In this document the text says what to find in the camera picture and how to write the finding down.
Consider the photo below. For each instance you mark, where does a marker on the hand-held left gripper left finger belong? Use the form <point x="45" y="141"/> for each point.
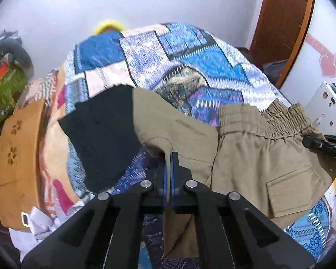
<point x="165" y="179"/>

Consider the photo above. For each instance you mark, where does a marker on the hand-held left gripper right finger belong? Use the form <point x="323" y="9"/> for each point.
<point x="172" y="179"/>

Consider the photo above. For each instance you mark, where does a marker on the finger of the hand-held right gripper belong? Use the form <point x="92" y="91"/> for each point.
<point x="322" y="145"/>

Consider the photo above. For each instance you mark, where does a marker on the olive khaki shorts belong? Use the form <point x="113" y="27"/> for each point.
<point x="240" y="168"/>

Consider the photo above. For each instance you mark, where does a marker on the white box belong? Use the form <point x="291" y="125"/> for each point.
<point x="326" y="109"/>

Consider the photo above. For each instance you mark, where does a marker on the black cloth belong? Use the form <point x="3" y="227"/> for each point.
<point x="100" y="134"/>

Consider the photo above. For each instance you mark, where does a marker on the grey backpack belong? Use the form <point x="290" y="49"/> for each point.
<point x="275" y="71"/>

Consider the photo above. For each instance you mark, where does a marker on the blue patchwork quilt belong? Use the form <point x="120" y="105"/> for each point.
<point x="190" y="61"/>

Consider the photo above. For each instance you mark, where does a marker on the brown wooden door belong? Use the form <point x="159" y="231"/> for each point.
<point x="282" y="19"/>

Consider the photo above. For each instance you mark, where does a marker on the orange patterned blanket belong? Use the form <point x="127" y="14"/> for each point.
<point x="49" y="89"/>

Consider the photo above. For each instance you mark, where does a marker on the wooden lap desk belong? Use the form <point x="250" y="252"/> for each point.
<point x="19" y="159"/>

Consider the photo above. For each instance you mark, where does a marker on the yellow curved tube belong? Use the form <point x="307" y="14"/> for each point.
<point x="108" y="25"/>

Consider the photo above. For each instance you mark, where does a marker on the green patterned bag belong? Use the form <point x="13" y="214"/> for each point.
<point x="5" y="98"/>

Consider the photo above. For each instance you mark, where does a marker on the pile of grey clothes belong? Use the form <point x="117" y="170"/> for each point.
<point x="16" y="53"/>

